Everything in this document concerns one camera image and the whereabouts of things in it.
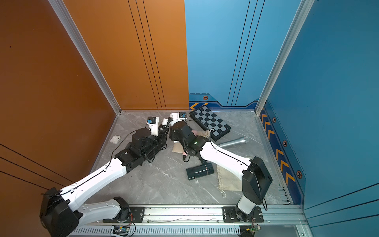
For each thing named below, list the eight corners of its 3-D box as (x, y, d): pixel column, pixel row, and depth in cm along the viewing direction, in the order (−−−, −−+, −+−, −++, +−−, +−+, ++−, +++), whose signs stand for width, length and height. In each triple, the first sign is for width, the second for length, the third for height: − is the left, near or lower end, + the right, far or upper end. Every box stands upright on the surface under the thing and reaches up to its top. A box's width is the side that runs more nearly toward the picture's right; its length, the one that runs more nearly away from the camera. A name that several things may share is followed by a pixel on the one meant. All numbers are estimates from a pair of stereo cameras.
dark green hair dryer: (188, 181, 85) (188, 178, 81) (186, 170, 90) (185, 166, 86) (214, 174, 88) (215, 170, 84) (210, 163, 92) (210, 159, 88)
